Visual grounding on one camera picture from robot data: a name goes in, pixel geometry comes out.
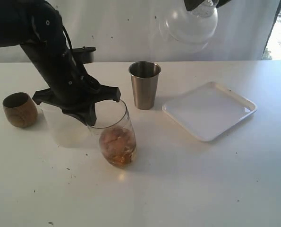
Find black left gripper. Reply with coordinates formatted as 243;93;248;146
32;75;120;126

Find clear dome lid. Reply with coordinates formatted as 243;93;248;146
159;0;219;45

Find translucent white plastic cup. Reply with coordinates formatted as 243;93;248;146
39;103;98;152

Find clear plastic cup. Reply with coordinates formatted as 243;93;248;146
88;100;136;168

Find brown wooden cup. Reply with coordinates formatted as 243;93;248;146
2;92;38;128

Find stainless steel cup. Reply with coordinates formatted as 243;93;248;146
128;61;161;110

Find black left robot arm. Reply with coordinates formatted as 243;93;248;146
0;0;121;126

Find brown wooden cubes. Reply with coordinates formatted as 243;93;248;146
99;127;136;157

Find white square plastic tray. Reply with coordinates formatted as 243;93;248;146
162;81;257;142

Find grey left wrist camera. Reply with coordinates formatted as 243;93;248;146
73;46;96;64

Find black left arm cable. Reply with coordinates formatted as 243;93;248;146
61;23;84;79

